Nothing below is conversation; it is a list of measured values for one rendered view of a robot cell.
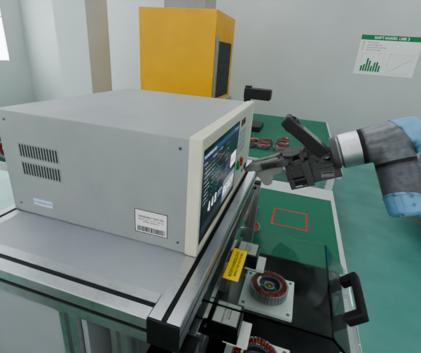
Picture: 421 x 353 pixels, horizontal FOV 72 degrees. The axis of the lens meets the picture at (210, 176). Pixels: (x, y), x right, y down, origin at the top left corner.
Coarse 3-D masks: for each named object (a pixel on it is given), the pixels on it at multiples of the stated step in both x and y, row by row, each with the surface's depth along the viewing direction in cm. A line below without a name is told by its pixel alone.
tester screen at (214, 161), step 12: (228, 144) 58; (216, 156) 50; (228, 156) 60; (204, 168) 44; (216, 168) 52; (204, 180) 45; (216, 180) 53; (204, 192) 46; (228, 192) 67; (204, 204) 48; (204, 216) 49
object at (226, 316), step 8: (216, 312) 62; (224, 312) 62; (232, 312) 62; (240, 312) 62; (208, 320) 63; (216, 320) 60; (224, 320) 60; (232, 320) 60; (240, 320) 61; (208, 328) 61; (216, 328) 60; (224, 328) 59; (232, 328) 59; (240, 328) 63; (248, 328) 64; (216, 336) 60; (224, 336) 60; (232, 336) 60; (240, 336) 62; (248, 336) 62; (232, 344) 61; (240, 344) 60
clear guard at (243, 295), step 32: (224, 256) 57; (256, 256) 58; (288, 256) 58; (320, 256) 59; (224, 288) 49; (256, 288) 50; (288, 288) 50; (320, 288) 51; (288, 320) 44; (320, 320) 44; (352, 352) 44
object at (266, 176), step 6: (258, 162) 68; (264, 162) 66; (246, 168) 70; (252, 168) 68; (258, 168) 67; (270, 168) 67; (276, 168) 66; (282, 168) 66; (258, 174) 68; (264, 174) 68; (270, 174) 67; (264, 180) 68; (270, 180) 68
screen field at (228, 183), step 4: (232, 172) 66; (228, 176) 63; (232, 176) 67; (224, 180) 60; (228, 180) 64; (232, 180) 68; (224, 184) 60; (228, 184) 65; (232, 184) 69; (224, 188) 61; (228, 188) 66; (224, 192) 62; (224, 196) 63
